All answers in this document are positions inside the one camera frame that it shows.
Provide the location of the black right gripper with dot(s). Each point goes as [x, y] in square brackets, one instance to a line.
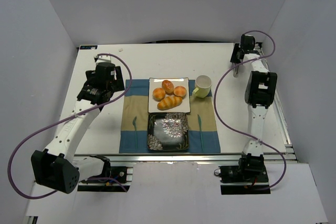
[235, 57]

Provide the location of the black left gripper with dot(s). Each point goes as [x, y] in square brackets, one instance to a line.
[117, 77]

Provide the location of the metal serving tongs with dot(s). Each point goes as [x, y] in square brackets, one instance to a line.
[235, 69]

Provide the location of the round bread roll top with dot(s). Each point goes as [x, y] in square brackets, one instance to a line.
[168, 86]

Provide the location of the round bread roll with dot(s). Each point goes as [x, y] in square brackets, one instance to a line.
[180, 91]
[158, 94]
[168, 86]

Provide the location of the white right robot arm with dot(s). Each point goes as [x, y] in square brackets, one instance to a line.
[259, 96]

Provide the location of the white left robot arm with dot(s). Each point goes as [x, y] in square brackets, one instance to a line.
[54, 167]

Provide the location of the round bread roll left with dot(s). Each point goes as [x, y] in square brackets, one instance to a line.
[158, 94]

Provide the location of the long striped bread loaf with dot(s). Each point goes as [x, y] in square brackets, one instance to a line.
[169, 103]

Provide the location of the round bread roll right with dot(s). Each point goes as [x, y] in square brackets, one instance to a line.
[180, 91]

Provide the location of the green plastic fork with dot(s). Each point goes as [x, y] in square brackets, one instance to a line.
[135, 132]

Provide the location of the pale yellow mug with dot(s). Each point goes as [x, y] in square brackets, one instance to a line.
[203, 86]

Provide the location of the white square plate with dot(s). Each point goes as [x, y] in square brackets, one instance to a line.
[184, 107]

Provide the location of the black floral square plate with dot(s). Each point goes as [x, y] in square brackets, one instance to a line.
[168, 132]

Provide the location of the green plastic knife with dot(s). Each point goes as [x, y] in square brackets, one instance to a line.
[200, 131]

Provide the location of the blue and beige placemat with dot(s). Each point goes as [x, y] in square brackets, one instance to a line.
[136, 104]

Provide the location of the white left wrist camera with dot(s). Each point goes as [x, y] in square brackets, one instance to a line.
[102, 58]

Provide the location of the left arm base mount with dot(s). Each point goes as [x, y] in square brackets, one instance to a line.
[113, 174]

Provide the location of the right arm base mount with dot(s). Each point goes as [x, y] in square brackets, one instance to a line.
[249, 177]

